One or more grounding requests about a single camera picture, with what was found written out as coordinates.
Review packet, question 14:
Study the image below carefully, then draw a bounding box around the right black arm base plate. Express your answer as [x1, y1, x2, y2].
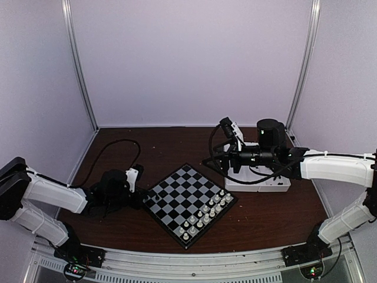
[282, 235, 333, 267]

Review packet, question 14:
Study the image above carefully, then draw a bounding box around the front aluminium rail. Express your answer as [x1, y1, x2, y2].
[21, 236, 366, 282]

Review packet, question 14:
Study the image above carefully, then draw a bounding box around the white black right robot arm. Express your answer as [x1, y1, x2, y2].
[202, 117, 376, 261]

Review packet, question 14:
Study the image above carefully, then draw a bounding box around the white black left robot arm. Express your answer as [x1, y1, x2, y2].
[1, 157, 144, 262]

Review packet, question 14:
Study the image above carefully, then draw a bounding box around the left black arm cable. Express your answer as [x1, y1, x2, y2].
[67, 139, 141, 189]

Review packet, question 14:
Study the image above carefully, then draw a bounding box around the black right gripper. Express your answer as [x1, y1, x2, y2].
[202, 139, 276, 177]

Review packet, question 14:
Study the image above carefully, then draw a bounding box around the black white chessboard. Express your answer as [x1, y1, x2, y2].
[143, 163, 238, 250]

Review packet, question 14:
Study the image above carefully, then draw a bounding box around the right aluminium frame post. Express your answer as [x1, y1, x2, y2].
[286, 0, 321, 131]

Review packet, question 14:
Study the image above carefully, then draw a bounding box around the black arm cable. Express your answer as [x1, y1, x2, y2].
[67, 139, 141, 189]
[208, 125, 233, 177]

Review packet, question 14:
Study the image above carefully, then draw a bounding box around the white chess piece row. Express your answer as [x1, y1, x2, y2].
[174, 189, 234, 243]

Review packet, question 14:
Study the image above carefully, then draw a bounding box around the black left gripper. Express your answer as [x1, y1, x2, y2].
[105, 186, 148, 210]

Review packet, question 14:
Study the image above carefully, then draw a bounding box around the white plastic divided tray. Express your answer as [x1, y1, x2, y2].
[224, 177, 291, 193]

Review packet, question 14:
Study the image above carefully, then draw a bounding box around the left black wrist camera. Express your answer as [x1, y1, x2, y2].
[132, 164, 144, 181]

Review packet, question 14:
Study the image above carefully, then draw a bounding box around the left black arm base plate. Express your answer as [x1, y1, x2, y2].
[54, 236, 105, 268]

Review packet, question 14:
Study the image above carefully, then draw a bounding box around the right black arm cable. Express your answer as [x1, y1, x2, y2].
[208, 125, 233, 177]

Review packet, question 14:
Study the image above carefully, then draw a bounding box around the left aluminium frame post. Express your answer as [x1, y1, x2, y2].
[61, 0, 99, 132]

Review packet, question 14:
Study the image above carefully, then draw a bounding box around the aluminium frame post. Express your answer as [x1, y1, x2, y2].
[61, 0, 99, 132]
[286, 0, 321, 131]

